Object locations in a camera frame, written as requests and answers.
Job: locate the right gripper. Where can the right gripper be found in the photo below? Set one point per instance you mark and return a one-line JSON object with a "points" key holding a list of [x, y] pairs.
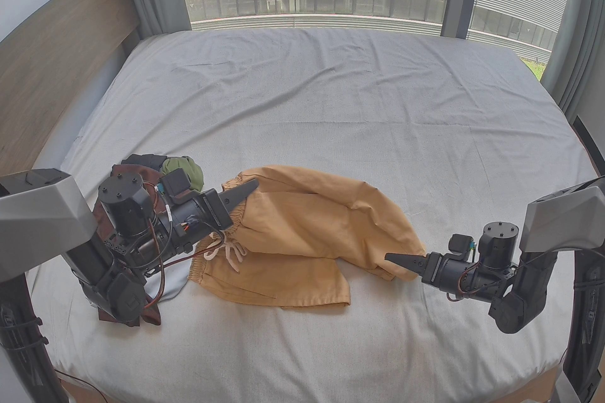
{"points": [[444, 273]]}

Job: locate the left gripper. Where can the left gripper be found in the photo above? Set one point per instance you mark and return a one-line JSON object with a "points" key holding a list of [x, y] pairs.
{"points": [[203, 217]]}

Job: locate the tan shorts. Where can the tan shorts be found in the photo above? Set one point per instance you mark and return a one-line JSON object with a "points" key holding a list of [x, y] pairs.
{"points": [[307, 221]]}

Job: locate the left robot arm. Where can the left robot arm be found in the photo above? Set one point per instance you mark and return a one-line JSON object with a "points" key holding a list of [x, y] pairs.
{"points": [[47, 221]]}

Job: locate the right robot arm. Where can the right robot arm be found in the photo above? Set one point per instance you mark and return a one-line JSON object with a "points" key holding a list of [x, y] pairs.
{"points": [[562, 221]]}

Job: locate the green garment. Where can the green garment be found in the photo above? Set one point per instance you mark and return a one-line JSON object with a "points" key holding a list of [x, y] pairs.
{"points": [[186, 167]]}

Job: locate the pale grey garment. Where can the pale grey garment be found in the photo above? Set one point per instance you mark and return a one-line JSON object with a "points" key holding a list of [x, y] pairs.
{"points": [[175, 280]]}

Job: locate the dark grey garment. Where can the dark grey garment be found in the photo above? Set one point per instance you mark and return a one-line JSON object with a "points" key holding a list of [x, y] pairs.
{"points": [[144, 160]]}

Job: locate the brown garment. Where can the brown garment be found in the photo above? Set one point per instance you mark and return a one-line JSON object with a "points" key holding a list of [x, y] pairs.
{"points": [[153, 318]]}

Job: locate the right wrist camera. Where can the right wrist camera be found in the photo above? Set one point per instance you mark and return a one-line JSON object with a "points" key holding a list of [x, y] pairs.
{"points": [[459, 245]]}

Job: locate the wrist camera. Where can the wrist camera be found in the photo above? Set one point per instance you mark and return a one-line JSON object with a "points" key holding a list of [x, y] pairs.
{"points": [[176, 183], [459, 245]]}

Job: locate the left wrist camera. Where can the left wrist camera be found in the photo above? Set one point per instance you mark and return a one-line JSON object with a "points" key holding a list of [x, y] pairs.
{"points": [[176, 183]]}

